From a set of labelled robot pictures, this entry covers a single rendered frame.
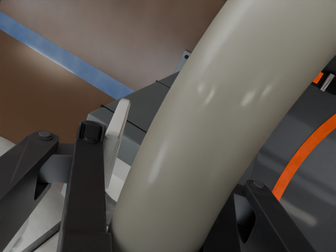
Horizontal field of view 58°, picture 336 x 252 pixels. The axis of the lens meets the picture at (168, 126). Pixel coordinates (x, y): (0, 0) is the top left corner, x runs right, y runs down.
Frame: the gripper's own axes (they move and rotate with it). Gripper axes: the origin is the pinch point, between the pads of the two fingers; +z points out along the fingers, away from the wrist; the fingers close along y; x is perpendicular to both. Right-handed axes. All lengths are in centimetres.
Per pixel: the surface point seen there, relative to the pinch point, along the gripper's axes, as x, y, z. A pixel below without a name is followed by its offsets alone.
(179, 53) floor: -5, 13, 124
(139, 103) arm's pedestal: -15, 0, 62
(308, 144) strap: -24, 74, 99
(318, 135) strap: -19, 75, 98
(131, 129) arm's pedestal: -18, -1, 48
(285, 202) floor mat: -55, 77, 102
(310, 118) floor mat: -13, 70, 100
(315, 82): 1, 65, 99
